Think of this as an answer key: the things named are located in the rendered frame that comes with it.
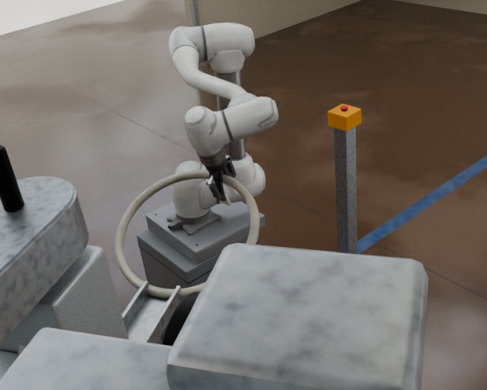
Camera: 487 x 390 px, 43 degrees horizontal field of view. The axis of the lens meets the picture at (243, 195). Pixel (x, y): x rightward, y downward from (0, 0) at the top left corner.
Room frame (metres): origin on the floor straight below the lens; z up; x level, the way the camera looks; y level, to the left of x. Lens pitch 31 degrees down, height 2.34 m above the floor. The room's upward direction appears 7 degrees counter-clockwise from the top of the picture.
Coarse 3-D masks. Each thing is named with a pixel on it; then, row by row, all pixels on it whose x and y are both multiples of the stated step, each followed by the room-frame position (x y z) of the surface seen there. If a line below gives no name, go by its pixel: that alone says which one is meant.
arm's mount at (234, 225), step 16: (160, 208) 2.38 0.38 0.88; (224, 208) 2.34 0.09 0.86; (240, 208) 2.32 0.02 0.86; (160, 224) 2.25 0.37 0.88; (224, 224) 2.21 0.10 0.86; (240, 224) 2.20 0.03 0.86; (176, 240) 2.14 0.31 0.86; (192, 240) 2.11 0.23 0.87; (208, 240) 2.11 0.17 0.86; (224, 240) 2.12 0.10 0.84; (192, 256) 2.05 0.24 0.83; (208, 256) 2.07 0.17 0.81
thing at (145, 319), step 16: (144, 288) 1.47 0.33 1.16; (176, 288) 1.44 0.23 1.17; (144, 304) 1.44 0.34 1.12; (160, 304) 1.43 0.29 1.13; (176, 304) 1.41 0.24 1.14; (128, 320) 1.36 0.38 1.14; (144, 320) 1.37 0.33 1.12; (160, 320) 1.32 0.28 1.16; (128, 336) 1.31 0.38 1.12; (144, 336) 1.30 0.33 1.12; (160, 336) 1.30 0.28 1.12
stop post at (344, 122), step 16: (336, 112) 2.74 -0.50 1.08; (352, 112) 2.72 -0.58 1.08; (336, 128) 2.75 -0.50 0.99; (352, 128) 2.74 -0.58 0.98; (336, 144) 2.75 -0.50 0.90; (352, 144) 2.74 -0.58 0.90; (336, 160) 2.76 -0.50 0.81; (352, 160) 2.74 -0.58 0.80; (336, 176) 2.76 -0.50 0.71; (352, 176) 2.73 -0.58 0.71; (336, 192) 2.76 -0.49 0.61; (352, 192) 2.73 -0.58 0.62; (336, 208) 2.76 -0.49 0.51; (352, 208) 2.73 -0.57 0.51; (352, 224) 2.73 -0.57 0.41; (352, 240) 2.73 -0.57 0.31
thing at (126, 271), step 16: (176, 176) 1.87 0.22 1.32; (192, 176) 1.86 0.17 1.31; (208, 176) 1.84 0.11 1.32; (224, 176) 1.81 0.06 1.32; (144, 192) 1.84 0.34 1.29; (240, 192) 1.74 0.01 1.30; (128, 208) 1.79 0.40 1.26; (256, 208) 1.66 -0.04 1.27; (128, 224) 1.74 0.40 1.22; (256, 224) 1.60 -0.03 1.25; (256, 240) 1.56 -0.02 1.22; (128, 272) 1.55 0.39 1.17; (160, 288) 1.47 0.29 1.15; (192, 288) 1.44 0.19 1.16
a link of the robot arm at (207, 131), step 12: (192, 108) 1.74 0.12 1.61; (204, 108) 1.72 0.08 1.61; (192, 120) 1.69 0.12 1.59; (204, 120) 1.69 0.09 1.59; (216, 120) 1.72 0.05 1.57; (192, 132) 1.69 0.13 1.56; (204, 132) 1.68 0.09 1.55; (216, 132) 1.69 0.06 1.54; (228, 132) 1.70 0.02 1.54; (192, 144) 1.71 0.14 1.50; (204, 144) 1.69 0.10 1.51; (216, 144) 1.70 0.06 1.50; (204, 156) 1.73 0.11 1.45
